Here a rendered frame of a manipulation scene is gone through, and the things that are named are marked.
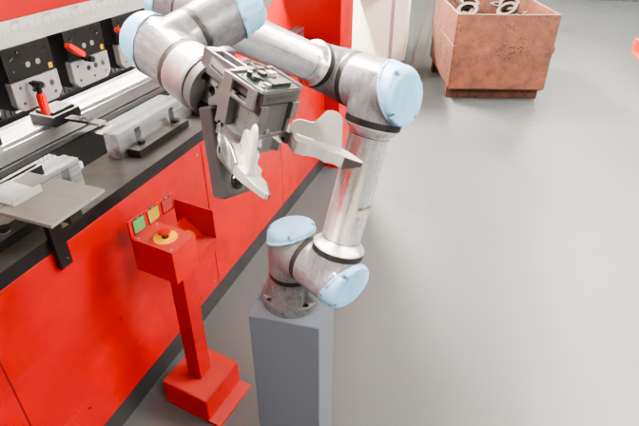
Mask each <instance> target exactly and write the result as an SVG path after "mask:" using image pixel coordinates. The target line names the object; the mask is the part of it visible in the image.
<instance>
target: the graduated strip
mask: <svg viewBox="0 0 639 426"><path fill-rule="evenodd" d="M132 1H135V0H90V1H86V2H83V3H79V4H75V5H71V6H67V7H63V8H59V9H55V10H48V11H44V12H40V13H36V14H33V15H28V16H24V17H20V18H16V19H12V20H9V21H5V22H0V37H1V36H5V35H9V34H12V33H15V32H19V31H22V30H26V29H33V28H36V27H40V26H43V25H46V24H50V23H54V22H58V21H61V20H65V19H69V18H72V17H75V16H79V15H83V14H86V13H90V12H94V11H97V10H103V9H107V8H110V7H114V6H118V5H122V4H124V3H128V2H132Z"/></svg>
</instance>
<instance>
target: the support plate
mask: <svg viewBox="0 0 639 426"><path fill-rule="evenodd" d="M50 178H52V177H49V176H45V175H41V174H36V173H32V172H29V173H27V174H25V175H23V176H21V177H19V178H18V179H16V180H14V181H13V182H15V183H19V184H24V185H27V186H31V187H35V186H37V185H38V184H39V183H41V186H42V189H43V191H42V192H40V193H38V194H36V195H35V196H33V197H31V198H29V199H27V200H26V201H24V202H22V203H20V204H18V205H16V206H11V205H5V204H4V203H0V207H2V206H4V205H5V206H4V207H2V208H0V215H2V216H5V217H9V218H13V219H15V220H19V221H23V222H27V223H33V224H37V225H41V226H44V227H47V228H51V229H52V228H53V227H55V226H56V225H57V224H59V223H61V222H62V221H64V220H65V219H67V218H68V217H69V216H71V215H72V214H74V213H75V212H77V211H78V210H80V209H81V208H82V207H84V206H85V205H87V204H88V203H90V202H91V201H93V200H94V199H96V198H97V197H99V196H100V195H102V194H103V193H104V192H105V190H104V189H103V188H99V187H95V186H91V185H86V184H78V183H75V182H70V181H66V180H62V179H57V178H52V179H50ZM48 179H50V180H48ZM47 180H48V181H47ZM44 182H45V183H44ZM42 183H43V184H42Z"/></svg>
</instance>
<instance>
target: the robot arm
mask: <svg viewBox="0 0 639 426"><path fill-rule="evenodd" d="M143 3H144V8H145V11H139V12H136V13H134V14H132V15H131V16H130V17H128V18H127V19H126V21H125V22H124V24H123V26H122V28H121V31H120V36H119V43H120V48H121V52H122V53H123V55H124V56H125V57H126V59H127V60H129V62H130V63H131V64H132V65H133V66H134V67H135V68H136V69H138V70H139V71H140V72H141V73H142V74H144V75H146V76H148V77H149V78H150V79H151V80H153V81H154V82H155V83H156V84H158V85H159V86H160V87H162V88H163V89H164V90H166V91H167V92H168V93H169V94H170V95H171V96H172V97H174V98H175V99H176V100H177V101H179V102H180V103H181V104H183V105H184V106H185V107H187V108H189V109H193V110H194V111H195V112H196V113H198V114H200V118H201V124H202V130H203V140H204V146H205V152H206V158H207V163H208V169H209V175H210V181H211V186H212V192H213V196H214V197H215V198H218V199H223V200H226V199H229V198H232V197H235V196H237V195H240V194H242V193H245V192H248V191H249V190H251V191H253V192H254V193H255V194H257V195H258V196H259V197H261V198H263V199H265V200H267V199H269V198H270V191H269V187H268V183H267V182H266V181H265V179H264V178H263V177H262V176H261V172H262V169H261V168H260V167H259V166H258V161H259V158H260V153H263V152H267V151H271V150H277V151H278V150H280V147H281V142H283V143H285V144H288V146H289V147H290V148H291V150H292V151H293V152H294V153H297V154H300V155H302V156H310V157H314V158H317V159H319V160H321V161H323V162H324V163H328V164H332V165H336V166H338V167H339V172H338V176H337V179H336V183H335V187H334V190H333V194H332V198H331V202H330V205H329V208H328V212H327V216H326V220H325V224H324V227H323V230H322V232H321V233H319V234H318V235H317V234H316V230H317V228H316V226H315V223H314V222H313V221H312V220H311V219H309V218H307V217H303V216H288V217H284V218H281V219H278V220H276V221H274V222H273V223H271V224H270V226H269V227H268V229H267V239H266V243H267V251H268V265H269V277H268V280H267V282H266V285H265V287H264V292H263V296H264V303H265V306H266V307H267V309H268V310H269V311H270V312H272V313H273V314H275V315H277V316H279V317H282V318H287V319H298V318H302V317H306V316H308V315H310V314H312V313H313V312H315V311H316V310H317V309H318V308H319V307H320V304H321V303H322V302H324V303H325V304H327V305H328V306H330V307H332V308H341V307H344V306H346V305H347V304H349V303H351V302H352V301H353V300H354V299H355V298H356V297H357V296H358V295H359V294H360V293H361V292H362V290H363V289H364V287H365V285H366V283H367V281H368V279H369V271H368V269H367V268H366V266H365V265H364V264H361V262H362V259H363V256H364V248H363V246H362V245H361V243H360V241H361V237H362V234H363V230H364V227H365V224H366V221H367V217H368V214H369V211H370V207H371V204H372V200H373V198H374V194H375V191H376V187H377V184H378V178H379V175H380V171H381V169H382V165H383V162H384V158H385V155H386V151H387V148H388V145H389V142H390V140H391V139H392V138H393V137H395V136H397V135H398V134H399V133H400V131H401V128H402V127H403V126H407V125H409V124H410V123H411V122H412V121H413V120H414V117H416V116H417V114H418V112H419V109H420V106H421V102H422V94H423V90H422V83H421V80H420V78H419V75H418V73H417V72H416V70H415V69H414V68H412V67H411V66H408V65H405V64H402V63H401V62H399V61H398V60H394V59H387V58H383V57H380V56H376V55H374V54H370V53H366V52H363V51H360V50H356V49H351V48H343V47H338V46H334V45H330V44H327V43H325V42H323V41H321V40H319V39H315V40H311V41H309V40H307V39H305V38H303V37H301V36H299V35H297V34H296V33H293V32H291V31H289V30H287V29H284V28H282V27H280V26H278V25H276V24H273V23H271V22H269V21H267V20H266V8H265V5H264V3H263V0H143ZM235 54H239V55H241V56H243V57H246V58H248V59H251V60H253V61H256V62H254V63H253V64H252V63H248V64H247V65H246V64H245V63H243V62H241V61H240V60H238V59H237V58H235ZM249 64H250V65H252V66H249ZM254 64H258V65H261V66H262V67H261V66H255V65H254ZM267 66H268V67H267ZM263 70H264V71H263ZM256 71H257V72H256ZM282 71H283V72H285V73H288V74H290V75H293V76H295V77H297V79H298V81H299V82H300V83H299V82H297V81H295V80H294V79H292V78H291V77H289V76H287V75H286V74H284V73H283V72H282ZM302 85H304V86H307V87H310V88H312V89H314V90H316V91H318V92H319V93H321V94H323V95H325V96H327V97H328V98H330V99H332V100H334V101H335V102H337V103H339V104H342V105H344V106H346V107H347V110H346V114H345V118H344V120H345V122H346V123H347V125H348V126H349V132H348V136H347V140H346V144H345V148H344V149H342V148H341V140H342V117H341V115H340V114H339V113H338V112H336V111H334V110H327V111H326V112H324V113H323V114H322V115H321V116H320V117H319V118H318V119H317V120H316V121H315V122H309V121H306V120H302V119H298V120H295V121H294V122H293V123H292V124H289V121H290V119H291V118H296V114H297V111H298V107H299V104H300V102H299V98H300V93H301V89H302Z"/></svg>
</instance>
